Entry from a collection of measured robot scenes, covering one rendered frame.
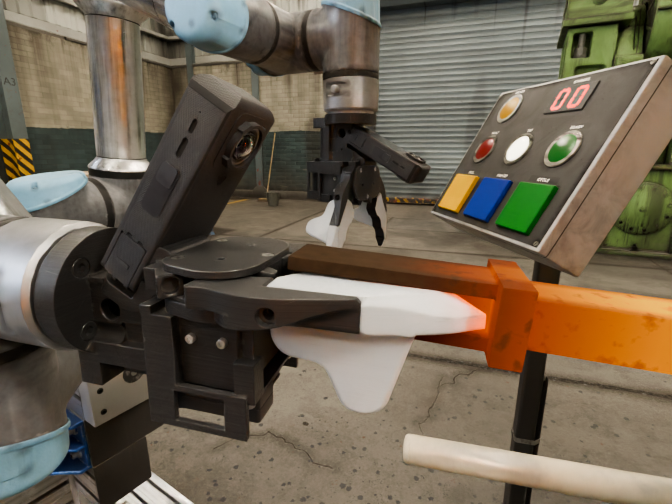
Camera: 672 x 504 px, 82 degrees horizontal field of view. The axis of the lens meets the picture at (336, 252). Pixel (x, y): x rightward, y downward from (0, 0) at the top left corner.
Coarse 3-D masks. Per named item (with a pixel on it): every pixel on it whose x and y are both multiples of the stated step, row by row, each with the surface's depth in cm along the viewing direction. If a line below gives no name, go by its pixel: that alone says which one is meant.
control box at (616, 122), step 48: (528, 96) 70; (624, 96) 50; (480, 144) 76; (528, 144) 63; (576, 144) 53; (624, 144) 49; (576, 192) 50; (624, 192) 51; (528, 240) 53; (576, 240) 51
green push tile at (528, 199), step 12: (516, 192) 59; (528, 192) 56; (540, 192) 54; (552, 192) 52; (516, 204) 58; (528, 204) 55; (540, 204) 53; (504, 216) 59; (516, 216) 56; (528, 216) 54; (540, 216) 53; (516, 228) 55; (528, 228) 53
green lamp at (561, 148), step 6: (564, 138) 56; (570, 138) 54; (576, 138) 54; (558, 144) 56; (564, 144) 55; (570, 144) 54; (552, 150) 57; (558, 150) 55; (564, 150) 54; (570, 150) 53; (552, 156) 56; (558, 156) 55; (564, 156) 54
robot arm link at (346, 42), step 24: (336, 0) 47; (360, 0) 47; (312, 24) 49; (336, 24) 48; (360, 24) 47; (312, 48) 50; (336, 48) 49; (360, 48) 48; (336, 72) 49; (360, 72) 49
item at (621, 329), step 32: (288, 256) 18; (320, 256) 18; (352, 256) 18; (384, 256) 19; (448, 288) 16; (480, 288) 16; (512, 288) 15; (544, 288) 17; (576, 288) 17; (512, 320) 15; (544, 320) 16; (576, 320) 15; (608, 320) 15; (640, 320) 15; (512, 352) 15; (544, 352) 16; (576, 352) 15; (608, 352) 15; (640, 352) 15
